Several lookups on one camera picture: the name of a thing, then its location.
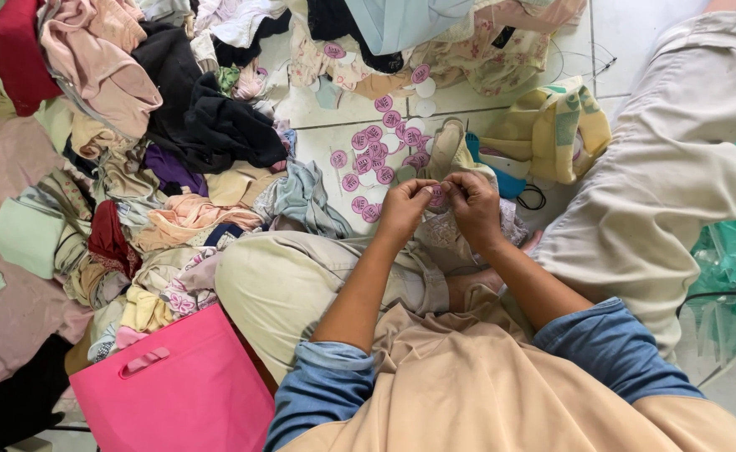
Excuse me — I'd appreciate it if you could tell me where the beige padded garment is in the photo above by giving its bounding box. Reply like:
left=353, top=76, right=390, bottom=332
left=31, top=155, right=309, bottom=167
left=426, top=118, right=498, bottom=187

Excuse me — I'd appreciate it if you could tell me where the floral cream garment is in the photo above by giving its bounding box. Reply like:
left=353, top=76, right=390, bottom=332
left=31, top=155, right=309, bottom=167
left=289, top=0, right=590, bottom=100

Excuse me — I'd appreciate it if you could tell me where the person's beige shirt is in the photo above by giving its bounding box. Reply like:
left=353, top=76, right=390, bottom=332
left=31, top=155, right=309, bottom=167
left=264, top=284, right=736, bottom=452

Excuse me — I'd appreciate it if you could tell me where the person's foot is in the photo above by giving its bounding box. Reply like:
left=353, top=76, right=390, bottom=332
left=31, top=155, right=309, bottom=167
left=446, top=229, right=546, bottom=313

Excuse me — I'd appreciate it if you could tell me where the thin black wire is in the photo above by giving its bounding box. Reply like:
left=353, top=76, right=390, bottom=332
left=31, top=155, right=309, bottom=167
left=549, top=40, right=618, bottom=86

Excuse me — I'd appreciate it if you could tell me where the person's left hand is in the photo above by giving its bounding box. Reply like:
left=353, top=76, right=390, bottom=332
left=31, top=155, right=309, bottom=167
left=377, top=178, right=442, bottom=247

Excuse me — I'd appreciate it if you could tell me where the person's leg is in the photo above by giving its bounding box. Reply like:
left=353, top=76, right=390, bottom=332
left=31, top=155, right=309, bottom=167
left=500, top=10, right=736, bottom=366
left=215, top=230, right=451, bottom=385

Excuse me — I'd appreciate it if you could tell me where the white lace garment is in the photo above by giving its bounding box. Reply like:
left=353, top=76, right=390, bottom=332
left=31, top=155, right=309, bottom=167
left=414, top=200, right=530, bottom=266

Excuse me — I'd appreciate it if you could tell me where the pink non-woven bag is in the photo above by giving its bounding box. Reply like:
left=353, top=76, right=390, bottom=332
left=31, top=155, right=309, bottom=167
left=68, top=303, right=276, bottom=452

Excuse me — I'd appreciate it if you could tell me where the heap of mixed clothes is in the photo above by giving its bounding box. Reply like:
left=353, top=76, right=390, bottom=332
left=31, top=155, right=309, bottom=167
left=0, top=0, right=354, bottom=452

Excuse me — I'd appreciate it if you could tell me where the person's right leg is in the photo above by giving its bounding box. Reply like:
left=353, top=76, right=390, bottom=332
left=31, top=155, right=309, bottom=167
left=500, top=10, right=736, bottom=366

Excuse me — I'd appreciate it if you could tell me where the light blue garment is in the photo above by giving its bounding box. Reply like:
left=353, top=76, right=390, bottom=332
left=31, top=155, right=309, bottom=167
left=344, top=0, right=477, bottom=57

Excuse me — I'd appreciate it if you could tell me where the pile of pink round tags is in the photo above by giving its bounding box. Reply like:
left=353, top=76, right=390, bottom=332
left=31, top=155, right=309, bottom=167
left=324, top=41, right=444, bottom=225

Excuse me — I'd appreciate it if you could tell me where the green plastic bag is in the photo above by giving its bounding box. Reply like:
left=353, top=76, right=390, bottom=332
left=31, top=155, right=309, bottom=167
left=683, top=135, right=736, bottom=354

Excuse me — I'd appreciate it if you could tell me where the person's right hand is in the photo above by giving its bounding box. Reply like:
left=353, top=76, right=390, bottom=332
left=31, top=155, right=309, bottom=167
left=441, top=171, right=507, bottom=250

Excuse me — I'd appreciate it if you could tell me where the black elastic band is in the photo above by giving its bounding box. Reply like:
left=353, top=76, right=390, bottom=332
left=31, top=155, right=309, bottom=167
left=516, top=184, right=547, bottom=212

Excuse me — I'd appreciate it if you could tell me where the person's left leg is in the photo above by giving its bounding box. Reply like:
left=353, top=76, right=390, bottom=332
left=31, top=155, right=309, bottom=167
left=215, top=230, right=451, bottom=385

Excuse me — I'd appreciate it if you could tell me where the blue tagging gun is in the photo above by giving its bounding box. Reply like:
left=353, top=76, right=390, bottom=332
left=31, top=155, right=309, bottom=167
left=465, top=132, right=528, bottom=201

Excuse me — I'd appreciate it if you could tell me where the black cable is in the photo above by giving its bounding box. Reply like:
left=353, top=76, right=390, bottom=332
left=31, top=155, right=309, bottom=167
left=675, top=290, right=736, bottom=320

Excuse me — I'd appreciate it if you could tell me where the yellow checked cloth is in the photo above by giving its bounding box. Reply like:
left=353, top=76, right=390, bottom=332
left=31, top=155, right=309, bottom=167
left=480, top=77, right=613, bottom=187

